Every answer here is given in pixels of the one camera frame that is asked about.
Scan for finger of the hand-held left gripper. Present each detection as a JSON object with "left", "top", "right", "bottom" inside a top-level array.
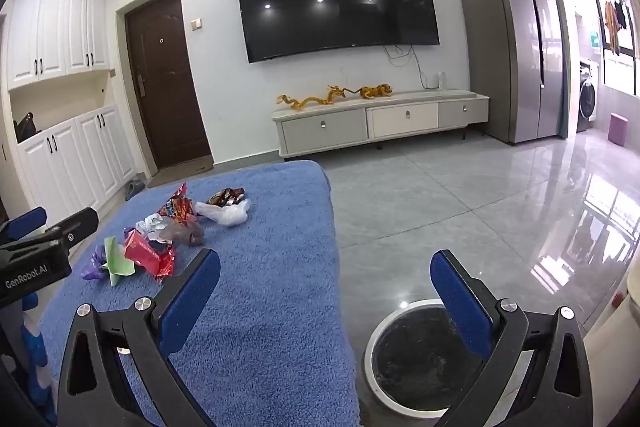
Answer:
[
  {"left": 45, "top": 207, "right": 99, "bottom": 249},
  {"left": 0, "top": 207, "right": 48, "bottom": 245}
]

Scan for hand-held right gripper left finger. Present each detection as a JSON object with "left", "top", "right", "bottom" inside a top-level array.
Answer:
[{"left": 57, "top": 248, "right": 222, "bottom": 427}]

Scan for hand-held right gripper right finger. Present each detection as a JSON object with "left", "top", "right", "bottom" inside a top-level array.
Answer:
[{"left": 430, "top": 249, "right": 593, "bottom": 427}]

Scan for purple wrapper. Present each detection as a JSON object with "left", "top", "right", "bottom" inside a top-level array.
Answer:
[{"left": 80, "top": 244, "right": 108, "bottom": 280}]

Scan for green paper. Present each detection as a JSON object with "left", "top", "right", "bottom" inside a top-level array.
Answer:
[{"left": 102, "top": 237, "right": 137, "bottom": 286}]

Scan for red packet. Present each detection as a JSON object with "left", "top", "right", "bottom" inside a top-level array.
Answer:
[{"left": 123, "top": 229, "right": 176, "bottom": 279}]

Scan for white round trash bin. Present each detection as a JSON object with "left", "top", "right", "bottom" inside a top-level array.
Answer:
[{"left": 362, "top": 299, "right": 501, "bottom": 413}]

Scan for white lower cabinets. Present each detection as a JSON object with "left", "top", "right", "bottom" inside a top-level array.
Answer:
[{"left": 15, "top": 104, "right": 138, "bottom": 228}]

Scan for white cabinets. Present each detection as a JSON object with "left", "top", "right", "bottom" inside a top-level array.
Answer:
[
  {"left": 6, "top": 0, "right": 111, "bottom": 90},
  {"left": 15, "top": 104, "right": 138, "bottom": 228}
]

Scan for brown clear wrapper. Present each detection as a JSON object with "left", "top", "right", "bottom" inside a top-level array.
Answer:
[{"left": 160, "top": 217, "right": 205, "bottom": 245}]

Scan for grey slippers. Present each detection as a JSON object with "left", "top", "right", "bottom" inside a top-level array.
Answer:
[{"left": 125, "top": 174, "right": 147, "bottom": 200}]

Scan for blue towel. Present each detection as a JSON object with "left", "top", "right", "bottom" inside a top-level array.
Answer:
[{"left": 37, "top": 160, "right": 361, "bottom": 427}]

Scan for white crumpled paper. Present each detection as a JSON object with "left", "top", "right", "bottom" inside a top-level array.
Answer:
[{"left": 136, "top": 214, "right": 173, "bottom": 238}]

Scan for red orange snack wrapper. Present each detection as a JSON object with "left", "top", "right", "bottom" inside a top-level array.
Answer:
[{"left": 157, "top": 183, "right": 196, "bottom": 223}]

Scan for white plastic bag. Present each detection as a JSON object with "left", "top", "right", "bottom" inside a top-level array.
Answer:
[{"left": 195, "top": 198, "right": 251, "bottom": 226}]

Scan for blue white striped cloth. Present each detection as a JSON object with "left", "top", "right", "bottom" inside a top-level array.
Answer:
[{"left": 20, "top": 292, "right": 58, "bottom": 425}]

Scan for black handbag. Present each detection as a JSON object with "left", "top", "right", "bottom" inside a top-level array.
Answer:
[{"left": 14, "top": 112, "right": 36, "bottom": 143}]

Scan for dark candy wrapper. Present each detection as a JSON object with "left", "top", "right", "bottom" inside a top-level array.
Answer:
[{"left": 207, "top": 187, "right": 246, "bottom": 208}]

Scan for brown doormat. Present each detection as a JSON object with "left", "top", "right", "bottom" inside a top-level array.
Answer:
[{"left": 150, "top": 164, "right": 213, "bottom": 188}]

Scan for cream chair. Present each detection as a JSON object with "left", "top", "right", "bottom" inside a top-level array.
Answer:
[{"left": 582, "top": 277, "right": 640, "bottom": 358}]

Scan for dark brown door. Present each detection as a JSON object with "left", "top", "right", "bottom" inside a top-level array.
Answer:
[{"left": 125, "top": 0, "right": 213, "bottom": 170}]

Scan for white upper cabinets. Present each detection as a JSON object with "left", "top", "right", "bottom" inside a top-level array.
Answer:
[{"left": 6, "top": 0, "right": 111, "bottom": 90}]

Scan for grey television stand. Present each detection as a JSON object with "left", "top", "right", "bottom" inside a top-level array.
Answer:
[{"left": 271, "top": 90, "right": 490, "bottom": 158}]

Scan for golden tiger figurine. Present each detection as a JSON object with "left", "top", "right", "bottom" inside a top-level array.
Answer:
[{"left": 357, "top": 84, "right": 393, "bottom": 100}]

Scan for golden dragon figurine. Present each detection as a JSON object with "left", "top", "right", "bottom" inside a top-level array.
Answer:
[{"left": 276, "top": 84, "right": 360, "bottom": 112}]

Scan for purple stool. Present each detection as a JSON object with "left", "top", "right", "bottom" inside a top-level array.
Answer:
[{"left": 608, "top": 112, "right": 632, "bottom": 145}]

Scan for washing machine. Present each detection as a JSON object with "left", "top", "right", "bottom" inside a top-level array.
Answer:
[{"left": 576, "top": 62, "right": 599, "bottom": 133}]

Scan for grey refrigerator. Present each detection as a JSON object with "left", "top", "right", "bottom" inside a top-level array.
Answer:
[{"left": 454, "top": 0, "right": 568, "bottom": 144}]

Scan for hanging clothes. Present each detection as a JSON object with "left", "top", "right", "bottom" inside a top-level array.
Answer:
[{"left": 603, "top": 0, "right": 628, "bottom": 55}]

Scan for wall cables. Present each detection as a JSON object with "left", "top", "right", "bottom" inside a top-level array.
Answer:
[{"left": 384, "top": 44, "right": 426, "bottom": 88}]

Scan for black wall television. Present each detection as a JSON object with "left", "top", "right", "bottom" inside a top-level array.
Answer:
[{"left": 235, "top": 0, "right": 441, "bottom": 64}]

